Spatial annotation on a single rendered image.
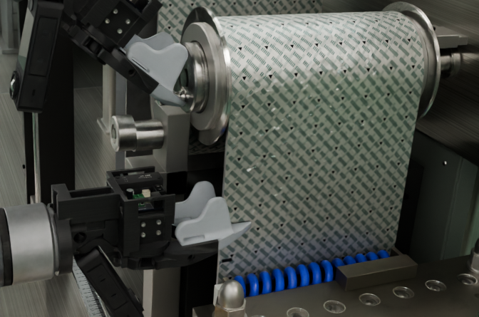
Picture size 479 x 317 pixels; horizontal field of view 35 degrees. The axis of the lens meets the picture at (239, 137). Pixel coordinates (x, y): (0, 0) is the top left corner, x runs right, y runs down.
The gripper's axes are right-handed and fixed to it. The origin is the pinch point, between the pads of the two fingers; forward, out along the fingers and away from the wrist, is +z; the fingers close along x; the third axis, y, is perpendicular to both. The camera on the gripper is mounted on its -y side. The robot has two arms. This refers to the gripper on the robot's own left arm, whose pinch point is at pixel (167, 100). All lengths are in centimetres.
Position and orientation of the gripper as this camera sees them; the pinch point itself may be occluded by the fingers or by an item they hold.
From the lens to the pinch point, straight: 80.1
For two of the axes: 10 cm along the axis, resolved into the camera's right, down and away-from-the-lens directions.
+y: 6.4, -7.7, -0.4
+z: 6.6, 5.2, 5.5
